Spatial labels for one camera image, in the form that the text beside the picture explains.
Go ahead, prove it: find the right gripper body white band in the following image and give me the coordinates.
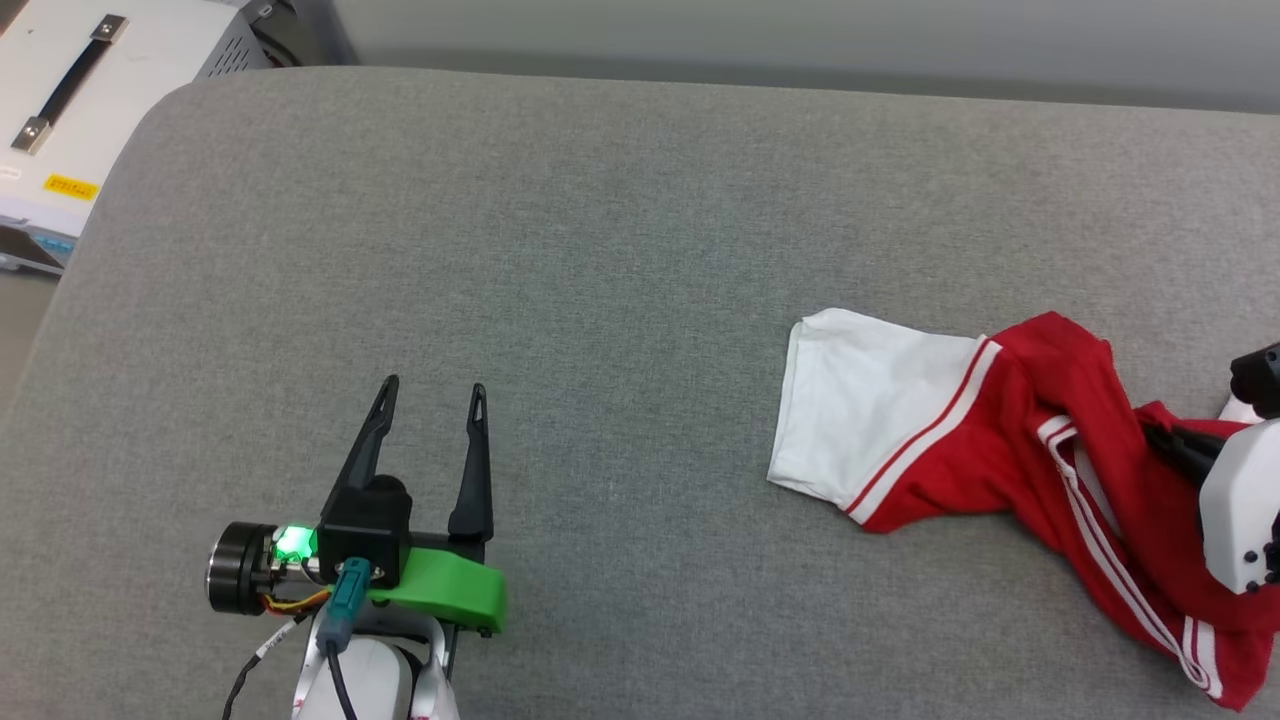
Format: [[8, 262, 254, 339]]
[[1198, 418, 1280, 598]]

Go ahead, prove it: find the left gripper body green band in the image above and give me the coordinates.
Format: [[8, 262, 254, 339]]
[[368, 530, 507, 637]]

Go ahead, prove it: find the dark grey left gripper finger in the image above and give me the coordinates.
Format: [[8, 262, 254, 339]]
[[322, 375, 401, 526], [447, 383, 495, 544]]

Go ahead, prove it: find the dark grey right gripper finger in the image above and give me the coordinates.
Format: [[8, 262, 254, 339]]
[[1143, 422, 1219, 461], [1165, 445, 1223, 488]]

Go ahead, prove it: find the red and white basketball jersey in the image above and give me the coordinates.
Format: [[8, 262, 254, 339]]
[[767, 307, 1280, 713]]

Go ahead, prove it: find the white metal equipment case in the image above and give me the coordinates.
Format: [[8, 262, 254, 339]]
[[0, 0, 273, 276]]

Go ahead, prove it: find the dark grey equipment box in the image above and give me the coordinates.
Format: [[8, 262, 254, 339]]
[[240, 0, 359, 69]]

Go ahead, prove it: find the teal left camera cable connector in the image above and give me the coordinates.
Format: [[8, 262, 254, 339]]
[[318, 558, 373, 653]]

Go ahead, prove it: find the black case handle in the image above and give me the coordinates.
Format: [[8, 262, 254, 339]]
[[10, 14, 131, 156]]

